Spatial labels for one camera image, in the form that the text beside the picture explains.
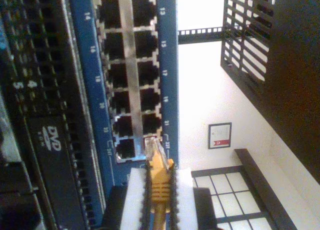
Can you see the black framed grid window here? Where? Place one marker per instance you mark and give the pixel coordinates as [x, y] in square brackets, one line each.
[237, 197]

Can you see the black rack server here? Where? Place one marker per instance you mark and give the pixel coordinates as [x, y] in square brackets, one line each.
[37, 115]

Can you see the black slotted metal panel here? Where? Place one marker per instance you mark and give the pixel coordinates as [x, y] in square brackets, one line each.
[250, 40]

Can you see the framed wall notice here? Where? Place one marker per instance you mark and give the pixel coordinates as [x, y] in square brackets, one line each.
[220, 135]

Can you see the blue network switch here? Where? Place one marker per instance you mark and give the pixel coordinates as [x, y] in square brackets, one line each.
[85, 52]

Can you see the black rail with square holes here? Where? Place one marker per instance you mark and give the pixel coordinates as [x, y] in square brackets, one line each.
[200, 32]

